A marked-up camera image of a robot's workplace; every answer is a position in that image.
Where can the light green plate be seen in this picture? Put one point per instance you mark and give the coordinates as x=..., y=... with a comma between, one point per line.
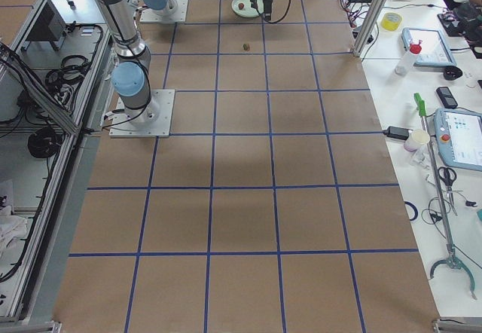
x=248, y=11

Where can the yellow tape roll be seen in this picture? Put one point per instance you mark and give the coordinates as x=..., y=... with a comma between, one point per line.
x=391, y=21

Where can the clear bottle red cap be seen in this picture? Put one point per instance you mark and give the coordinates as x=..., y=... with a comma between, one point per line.
x=406, y=63

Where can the teach pendant far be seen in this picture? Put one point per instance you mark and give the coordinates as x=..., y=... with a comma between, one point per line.
x=435, y=51

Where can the teach pendant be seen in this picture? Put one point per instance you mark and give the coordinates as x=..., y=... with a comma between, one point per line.
x=435, y=51
x=458, y=137

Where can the black power adapter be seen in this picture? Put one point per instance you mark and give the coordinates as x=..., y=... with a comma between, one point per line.
x=398, y=133

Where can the paper cup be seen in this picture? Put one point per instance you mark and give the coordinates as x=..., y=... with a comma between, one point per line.
x=416, y=140

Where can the teach pendant near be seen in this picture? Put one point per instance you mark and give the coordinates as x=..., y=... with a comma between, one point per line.
x=458, y=137

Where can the black scissors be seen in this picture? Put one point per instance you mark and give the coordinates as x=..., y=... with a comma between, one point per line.
x=448, y=176

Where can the long reach grabber tool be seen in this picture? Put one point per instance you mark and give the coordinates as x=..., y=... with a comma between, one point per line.
x=452, y=261

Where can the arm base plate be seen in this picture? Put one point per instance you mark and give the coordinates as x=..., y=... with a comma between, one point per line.
x=154, y=121
x=164, y=11

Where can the aluminium frame post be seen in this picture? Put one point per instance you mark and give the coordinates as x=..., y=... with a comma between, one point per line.
x=367, y=26

